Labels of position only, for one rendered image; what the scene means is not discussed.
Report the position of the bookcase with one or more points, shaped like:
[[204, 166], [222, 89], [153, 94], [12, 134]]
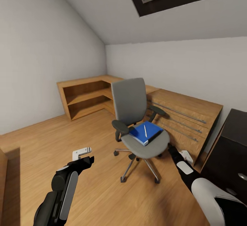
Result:
[[104, 87], [79, 97], [150, 89]]

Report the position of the folder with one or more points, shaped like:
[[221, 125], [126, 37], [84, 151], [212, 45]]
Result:
[[139, 133]]

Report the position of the desk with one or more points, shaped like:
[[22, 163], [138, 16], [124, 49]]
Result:
[[235, 128]]

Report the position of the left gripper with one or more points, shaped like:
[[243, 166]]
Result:
[[84, 163]]

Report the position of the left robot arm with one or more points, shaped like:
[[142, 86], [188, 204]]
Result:
[[55, 208]]

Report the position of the swivel chair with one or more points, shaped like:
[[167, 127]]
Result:
[[130, 105]]

